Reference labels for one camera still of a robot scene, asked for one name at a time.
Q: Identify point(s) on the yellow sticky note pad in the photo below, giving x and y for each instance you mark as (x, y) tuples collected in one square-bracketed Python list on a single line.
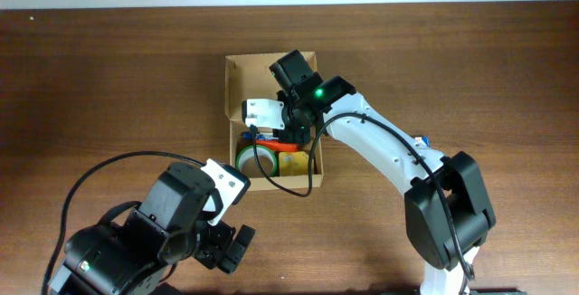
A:
[(293, 163)]

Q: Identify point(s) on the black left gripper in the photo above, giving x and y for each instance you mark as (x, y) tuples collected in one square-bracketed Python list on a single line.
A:
[(224, 250)]

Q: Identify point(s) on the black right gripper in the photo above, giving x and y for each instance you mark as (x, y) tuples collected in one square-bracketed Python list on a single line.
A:
[(295, 133)]

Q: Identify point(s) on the small white blue box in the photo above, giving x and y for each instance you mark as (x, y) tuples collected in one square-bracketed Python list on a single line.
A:
[(423, 140)]

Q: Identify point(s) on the green tape roll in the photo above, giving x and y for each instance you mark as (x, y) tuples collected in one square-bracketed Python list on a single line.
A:
[(258, 162)]

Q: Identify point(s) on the orange lighter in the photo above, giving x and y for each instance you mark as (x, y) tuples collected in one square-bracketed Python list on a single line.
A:
[(275, 145)]

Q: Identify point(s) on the blue whiteboard marker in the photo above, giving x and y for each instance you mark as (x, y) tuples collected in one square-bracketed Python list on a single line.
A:
[(248, 136)]

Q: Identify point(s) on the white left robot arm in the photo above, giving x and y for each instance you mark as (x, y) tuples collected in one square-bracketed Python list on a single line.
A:
[(130, 252)]

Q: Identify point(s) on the brown cardboard box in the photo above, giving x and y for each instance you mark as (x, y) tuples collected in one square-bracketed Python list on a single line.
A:
[(297, 183)]

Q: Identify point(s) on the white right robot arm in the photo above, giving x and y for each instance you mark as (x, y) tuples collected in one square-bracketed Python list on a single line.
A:
[(448, 213)]

